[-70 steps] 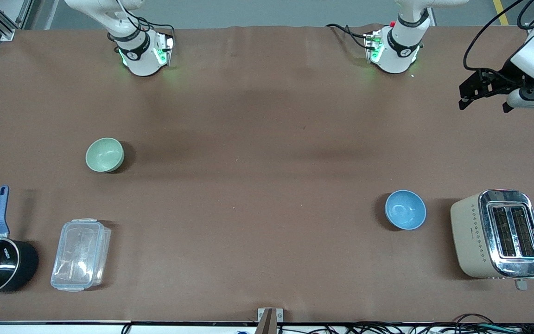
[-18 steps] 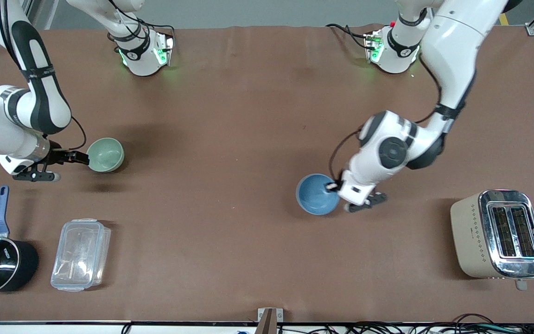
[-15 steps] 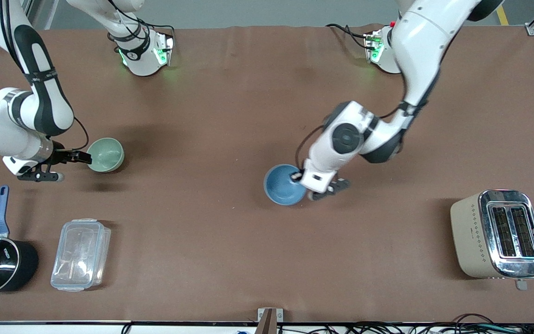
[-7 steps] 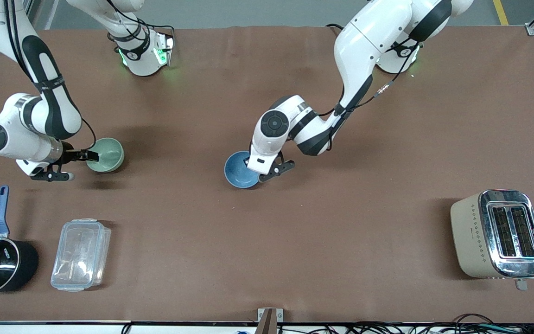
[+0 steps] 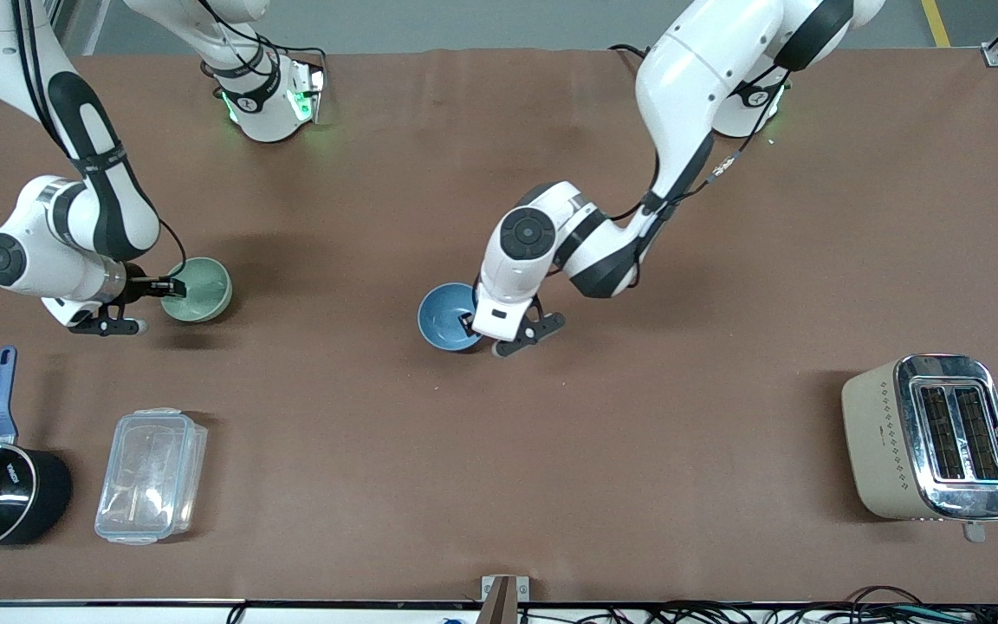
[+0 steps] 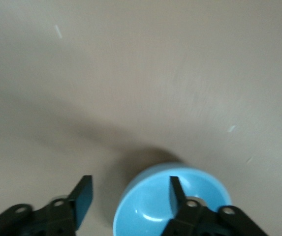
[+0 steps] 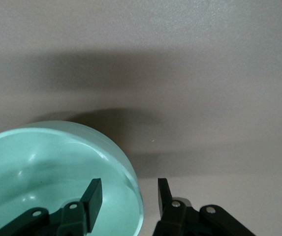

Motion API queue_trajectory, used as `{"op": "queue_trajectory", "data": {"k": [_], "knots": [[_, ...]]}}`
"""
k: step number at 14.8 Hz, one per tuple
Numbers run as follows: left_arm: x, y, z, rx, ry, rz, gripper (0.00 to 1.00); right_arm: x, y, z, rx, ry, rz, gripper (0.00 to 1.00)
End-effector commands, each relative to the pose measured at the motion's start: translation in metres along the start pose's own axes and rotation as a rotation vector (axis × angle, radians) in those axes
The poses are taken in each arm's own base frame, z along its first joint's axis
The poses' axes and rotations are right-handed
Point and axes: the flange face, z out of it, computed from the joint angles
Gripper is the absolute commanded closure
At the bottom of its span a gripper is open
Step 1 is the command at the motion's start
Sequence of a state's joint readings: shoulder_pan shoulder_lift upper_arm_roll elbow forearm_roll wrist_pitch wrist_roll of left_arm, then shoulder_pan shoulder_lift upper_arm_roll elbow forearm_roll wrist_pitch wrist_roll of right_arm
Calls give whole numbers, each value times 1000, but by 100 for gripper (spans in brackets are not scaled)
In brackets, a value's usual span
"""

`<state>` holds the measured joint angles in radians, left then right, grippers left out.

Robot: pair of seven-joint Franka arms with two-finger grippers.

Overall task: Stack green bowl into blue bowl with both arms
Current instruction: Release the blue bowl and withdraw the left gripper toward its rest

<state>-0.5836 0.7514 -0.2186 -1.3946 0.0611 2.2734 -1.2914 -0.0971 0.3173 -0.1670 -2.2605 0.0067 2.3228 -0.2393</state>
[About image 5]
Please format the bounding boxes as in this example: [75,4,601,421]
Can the blue bowl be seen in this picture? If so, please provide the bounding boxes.
[417,283,488,353]

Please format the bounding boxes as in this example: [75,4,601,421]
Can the green bowl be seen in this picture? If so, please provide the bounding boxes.
[159,257,233,324]

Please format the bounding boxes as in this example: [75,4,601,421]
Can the brown table mat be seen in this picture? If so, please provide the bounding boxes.
[0,47,998,606]

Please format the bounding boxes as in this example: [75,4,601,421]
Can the clear plastic food container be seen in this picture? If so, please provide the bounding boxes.
[94,407,209,547]

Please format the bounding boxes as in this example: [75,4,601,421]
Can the grey base box green light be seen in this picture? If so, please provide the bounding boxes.
[287,62,327,124]

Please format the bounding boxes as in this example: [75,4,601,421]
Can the beige chrome toaster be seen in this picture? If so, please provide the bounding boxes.
[841,353,998,544]

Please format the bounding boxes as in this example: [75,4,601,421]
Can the black saucepan blue handle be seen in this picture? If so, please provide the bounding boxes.
[0,346,75,552]

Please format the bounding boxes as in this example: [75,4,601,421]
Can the grey metal bracket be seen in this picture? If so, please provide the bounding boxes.
[481,575,530,602]

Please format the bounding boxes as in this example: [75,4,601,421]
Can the black right base cable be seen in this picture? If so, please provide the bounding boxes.
[220,0,328,72]

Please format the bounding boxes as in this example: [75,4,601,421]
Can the brown wooden post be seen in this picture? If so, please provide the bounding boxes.
[479,578,518,624]

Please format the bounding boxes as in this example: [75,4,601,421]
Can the black cable bundle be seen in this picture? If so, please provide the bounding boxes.
[516,585,998,624]

